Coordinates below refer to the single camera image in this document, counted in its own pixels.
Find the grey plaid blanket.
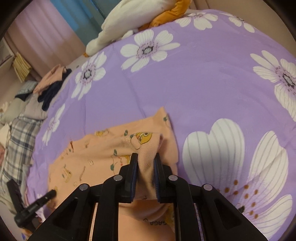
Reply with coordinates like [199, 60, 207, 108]
[1, 116, 43, 210]

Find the pink curtain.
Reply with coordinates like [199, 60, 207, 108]
[4, 1, 85, 77]

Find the olive grey pillow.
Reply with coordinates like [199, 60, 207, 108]
[1, 98, 28, 125]

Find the purple floral bed sheet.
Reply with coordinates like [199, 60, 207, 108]
[27, 9, 295, 240]

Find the teal blue curtain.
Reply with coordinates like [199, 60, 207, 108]
[51, 0, 120, 45]

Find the white goose plush toy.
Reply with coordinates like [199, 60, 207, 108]
[85, 0, 191, 57]

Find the striped pillow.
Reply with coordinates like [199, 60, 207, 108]
[15, 80, 38, 101]

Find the dark navy folded garment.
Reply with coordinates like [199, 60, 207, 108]
[38, 68, 72, 111]

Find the pink folded garment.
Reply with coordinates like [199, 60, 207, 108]
[33, 64, 66, 95]

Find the orange duck print shirt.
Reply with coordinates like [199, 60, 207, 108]
[48, 108, 178, 241]

